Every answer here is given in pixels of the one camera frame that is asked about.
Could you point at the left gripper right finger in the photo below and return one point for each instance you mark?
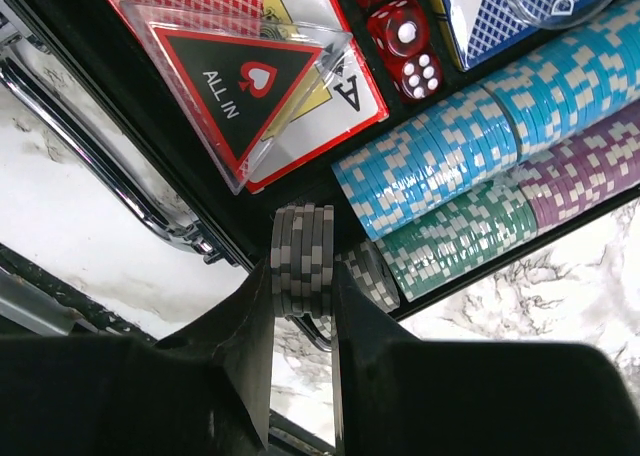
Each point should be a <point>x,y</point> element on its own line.
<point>395,394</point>

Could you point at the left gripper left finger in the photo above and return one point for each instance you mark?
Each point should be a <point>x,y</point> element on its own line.
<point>203,390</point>

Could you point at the white poker chip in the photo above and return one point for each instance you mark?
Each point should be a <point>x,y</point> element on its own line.
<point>286,258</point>
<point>296,285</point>
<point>327,258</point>
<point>307,232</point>
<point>275,262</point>
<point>316,263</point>

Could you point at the triangular all-in button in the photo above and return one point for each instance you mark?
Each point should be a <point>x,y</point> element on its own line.
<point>239,80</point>

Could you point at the red playing card deck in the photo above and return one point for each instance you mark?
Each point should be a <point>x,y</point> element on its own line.
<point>347,102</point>

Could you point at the black poker chip case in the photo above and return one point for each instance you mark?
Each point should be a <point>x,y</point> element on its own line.
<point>448,134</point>

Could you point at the blue playing card deck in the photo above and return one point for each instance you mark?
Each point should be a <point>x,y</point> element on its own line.
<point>477,30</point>

